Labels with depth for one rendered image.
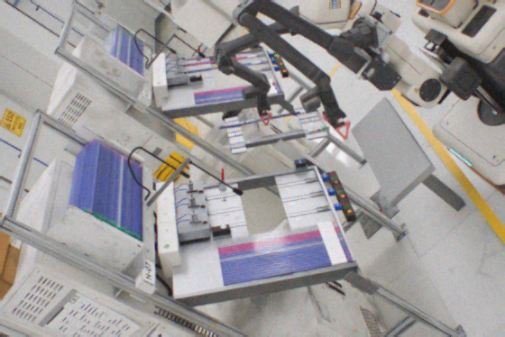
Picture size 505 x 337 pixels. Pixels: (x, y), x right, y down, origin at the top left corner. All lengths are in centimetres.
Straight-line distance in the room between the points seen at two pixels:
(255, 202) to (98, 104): 119
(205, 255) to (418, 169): 95
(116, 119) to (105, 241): 137
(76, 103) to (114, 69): 29
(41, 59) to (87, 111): 204
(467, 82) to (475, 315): 104
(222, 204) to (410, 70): 101
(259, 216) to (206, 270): 161
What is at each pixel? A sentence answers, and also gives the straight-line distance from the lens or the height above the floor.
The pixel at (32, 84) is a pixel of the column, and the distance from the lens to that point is 558.
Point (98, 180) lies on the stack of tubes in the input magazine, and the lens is 242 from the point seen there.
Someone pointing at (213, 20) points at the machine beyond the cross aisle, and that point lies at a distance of 705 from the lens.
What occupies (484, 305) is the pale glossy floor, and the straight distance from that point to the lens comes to 285.
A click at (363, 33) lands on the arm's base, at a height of 121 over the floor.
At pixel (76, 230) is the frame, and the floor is 164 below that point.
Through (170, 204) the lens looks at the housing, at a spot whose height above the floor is 124.
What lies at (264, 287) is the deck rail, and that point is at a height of 95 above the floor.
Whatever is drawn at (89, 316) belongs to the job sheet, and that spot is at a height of 142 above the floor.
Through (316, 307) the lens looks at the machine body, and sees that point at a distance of 261.
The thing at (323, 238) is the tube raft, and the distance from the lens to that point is 247.
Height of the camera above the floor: 226
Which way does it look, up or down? 28 degrees down
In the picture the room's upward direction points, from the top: 57 degrees counter-clockwise
